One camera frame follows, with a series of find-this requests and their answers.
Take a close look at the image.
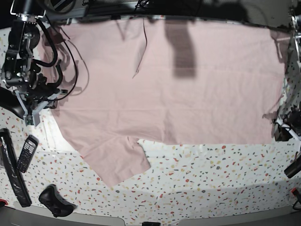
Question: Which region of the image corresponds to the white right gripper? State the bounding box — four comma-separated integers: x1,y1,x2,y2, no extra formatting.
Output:
13,90,63,127

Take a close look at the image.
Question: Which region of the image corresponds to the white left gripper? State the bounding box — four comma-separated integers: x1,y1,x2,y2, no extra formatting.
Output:
274,118,301,141

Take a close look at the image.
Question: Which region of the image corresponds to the pink T-shirt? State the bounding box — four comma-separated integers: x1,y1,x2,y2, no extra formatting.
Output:
51,18,289,186

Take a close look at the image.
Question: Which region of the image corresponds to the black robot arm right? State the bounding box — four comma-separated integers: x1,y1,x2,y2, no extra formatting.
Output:
0,0,76,126

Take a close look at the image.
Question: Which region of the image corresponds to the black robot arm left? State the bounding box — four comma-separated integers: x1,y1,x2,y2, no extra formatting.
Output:
274,6,301,142

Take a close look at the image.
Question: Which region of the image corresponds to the black cylinder tool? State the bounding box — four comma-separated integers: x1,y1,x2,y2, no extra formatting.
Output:
284,162,301,178

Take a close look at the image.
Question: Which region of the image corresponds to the black handheld device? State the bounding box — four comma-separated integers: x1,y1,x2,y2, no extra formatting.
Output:
0,87,24,119

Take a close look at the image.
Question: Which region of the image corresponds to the black remote control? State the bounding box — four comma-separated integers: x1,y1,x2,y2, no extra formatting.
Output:
17,135,39,173

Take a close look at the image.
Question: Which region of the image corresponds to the black game controller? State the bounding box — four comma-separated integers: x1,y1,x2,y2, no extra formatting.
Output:
39,185,76,218

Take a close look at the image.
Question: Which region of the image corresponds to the long black bar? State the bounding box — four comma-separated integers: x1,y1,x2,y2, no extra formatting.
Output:
0,128,32,208

